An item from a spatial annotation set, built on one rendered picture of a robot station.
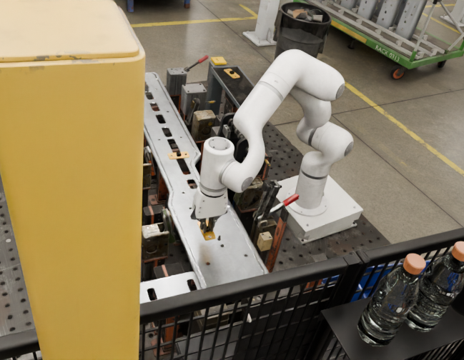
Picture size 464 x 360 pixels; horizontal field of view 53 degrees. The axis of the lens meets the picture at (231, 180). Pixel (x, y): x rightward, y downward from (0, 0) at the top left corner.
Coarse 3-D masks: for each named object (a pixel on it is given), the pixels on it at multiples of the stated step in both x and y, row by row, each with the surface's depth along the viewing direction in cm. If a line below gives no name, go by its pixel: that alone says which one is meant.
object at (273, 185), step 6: (270, 180) 148; (276, 180) 149; (264, 186) 146; (270, 186) 147; (276, 186) 146; (270, 192) 150; (276, 192) 147; (264, 198) 151; (270, 198) 148; (264, 204) 153; (270, 204) 150; (258, 210) 155; (264, 210) 151; (264, 216) 153; (258, 222) 155
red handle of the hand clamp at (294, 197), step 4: (292, 196) 154; (296, 196) 154; (284, 200) 155; (288, 200) 154; (292, 200) 154; (296, 200) 155; (280, 204) 155; (284, 204) 155; (288, 204) 155; (272, 208) 155; (276, 208) 155; (280, 208) 155; (272, 212) 155; (260, 216) 155; (268, 216) 155
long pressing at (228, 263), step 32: (160, 96) 220; (160, 128) 200; (160, 160) 183; (192, 160) 185; (192, 192) 171; (192, 224) 158; (224, 224) 160; (192, 256) 148; (224, 256) 149; (256, 256) 150
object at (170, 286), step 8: (192, 272) 142; (152, 280) 138; (160, 280) 139; (168, 280) 139; (176, 280) 139; (184, 280) 140; (144, 288) 136; (160, 288) 136; (168, 288) 137; (176, 288) 137; (184, 288) 138; (200, 288) 138; (144, 296) 133; (160, 296) 134
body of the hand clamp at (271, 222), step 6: (270, 216) 159; (270, 222) 157; (252, 228) 161; (258, 228) 156; (264, 228) 155; (270, 228) 156; (252, 234) 161; (258, 234) 157; (270, 234) 159; (252, 240) 162
